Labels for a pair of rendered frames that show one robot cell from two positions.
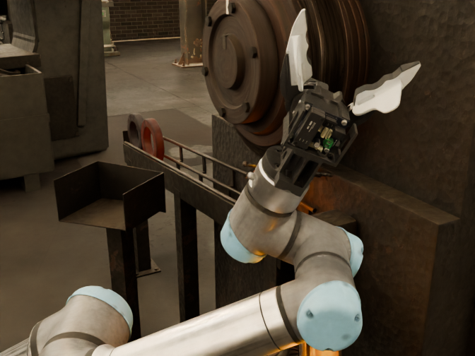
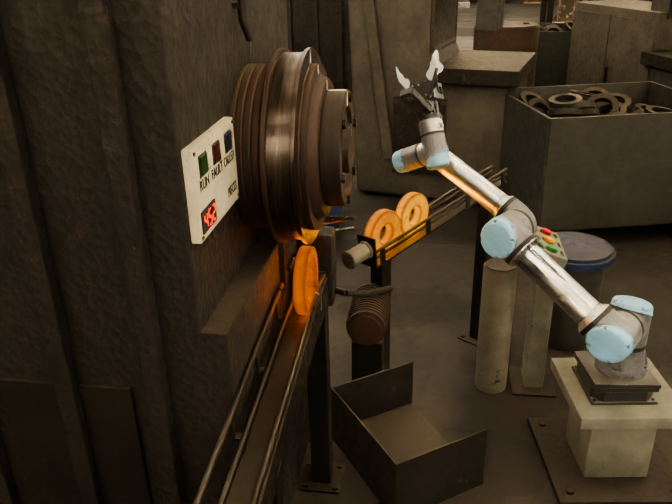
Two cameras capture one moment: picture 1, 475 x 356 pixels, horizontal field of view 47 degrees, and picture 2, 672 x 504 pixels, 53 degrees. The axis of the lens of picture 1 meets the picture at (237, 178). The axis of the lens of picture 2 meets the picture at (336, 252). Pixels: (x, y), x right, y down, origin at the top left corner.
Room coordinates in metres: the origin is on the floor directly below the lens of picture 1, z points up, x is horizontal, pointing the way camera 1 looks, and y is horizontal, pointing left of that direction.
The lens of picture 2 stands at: (2.53, 0.94, 1.56)
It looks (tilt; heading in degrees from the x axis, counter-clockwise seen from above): 25 degrees down; 217
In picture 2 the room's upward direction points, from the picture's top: 1 degrees counter-clockwise
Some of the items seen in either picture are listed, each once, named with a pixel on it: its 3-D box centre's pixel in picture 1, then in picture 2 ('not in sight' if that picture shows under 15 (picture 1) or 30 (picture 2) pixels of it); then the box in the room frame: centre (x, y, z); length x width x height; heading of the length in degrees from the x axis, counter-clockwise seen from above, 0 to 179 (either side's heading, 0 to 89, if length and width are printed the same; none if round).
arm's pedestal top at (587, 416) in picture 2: not in sight; (616, 390); (0.64, 0.60, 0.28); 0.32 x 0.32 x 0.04; 36
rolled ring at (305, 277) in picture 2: not in sight; (306, 280); (1.30, -0.08, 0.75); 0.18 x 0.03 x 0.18; 27
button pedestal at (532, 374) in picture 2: not in sight; (539, 312); (0.35, 0.24, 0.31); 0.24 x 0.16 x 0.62; 28
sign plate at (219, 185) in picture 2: not in sight; (213, 176); (1.65, -0.02, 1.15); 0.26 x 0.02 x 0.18; 28
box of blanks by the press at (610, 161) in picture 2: not in sight; (597, 157); (-1.47, -0.11, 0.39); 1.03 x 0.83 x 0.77; 133
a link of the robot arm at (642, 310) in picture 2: not in sight; (628, 319); (0.64, 0.60, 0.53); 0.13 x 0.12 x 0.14; 177
